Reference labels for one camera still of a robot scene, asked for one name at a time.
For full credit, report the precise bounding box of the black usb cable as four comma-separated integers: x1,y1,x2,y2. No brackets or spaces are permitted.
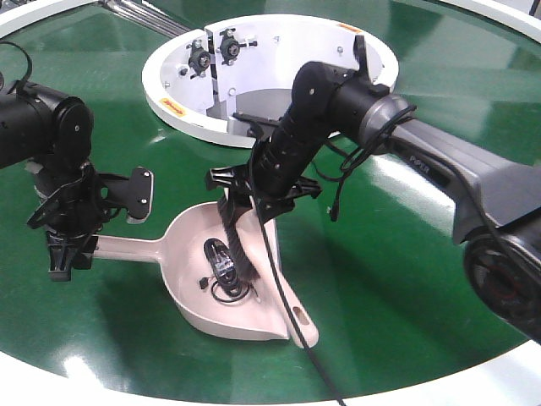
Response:
198,238,261,304

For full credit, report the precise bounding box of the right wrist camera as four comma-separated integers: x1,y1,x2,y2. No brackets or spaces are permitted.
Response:
232,112,280,140

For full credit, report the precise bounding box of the beige dustpan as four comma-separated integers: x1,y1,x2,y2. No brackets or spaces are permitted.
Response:
94,202,289,341

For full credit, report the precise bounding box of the chrome rollers far left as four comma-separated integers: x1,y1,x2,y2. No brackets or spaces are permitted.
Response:
99,0,191,38

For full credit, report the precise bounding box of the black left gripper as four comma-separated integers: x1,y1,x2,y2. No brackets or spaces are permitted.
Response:
27,162,127,282

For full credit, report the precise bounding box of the beige hand broom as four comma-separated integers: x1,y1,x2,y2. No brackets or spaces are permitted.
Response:
221,208,320,348

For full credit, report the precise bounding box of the white inner conveyor ring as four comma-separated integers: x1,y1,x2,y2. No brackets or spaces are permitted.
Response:
141,14,400,149

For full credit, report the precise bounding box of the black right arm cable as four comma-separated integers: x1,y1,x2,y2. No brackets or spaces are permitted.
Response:
249,103,419,406

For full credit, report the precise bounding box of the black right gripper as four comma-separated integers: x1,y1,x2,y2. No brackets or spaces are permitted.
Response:
205,165,321,223

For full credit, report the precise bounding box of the black bearing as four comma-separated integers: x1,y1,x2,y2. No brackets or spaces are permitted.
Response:
216,28,259,66
189,40,211,79

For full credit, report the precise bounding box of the black bearing right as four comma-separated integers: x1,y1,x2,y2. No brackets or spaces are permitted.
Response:
216,28,259,66

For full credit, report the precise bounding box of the black bearing left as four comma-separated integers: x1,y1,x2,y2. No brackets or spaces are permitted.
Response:
189,40,211,79

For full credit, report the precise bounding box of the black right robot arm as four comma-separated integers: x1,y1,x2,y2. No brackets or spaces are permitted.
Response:
206,62,540,341

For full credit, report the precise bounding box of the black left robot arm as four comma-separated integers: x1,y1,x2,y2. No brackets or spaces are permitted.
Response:
1,80,126,282

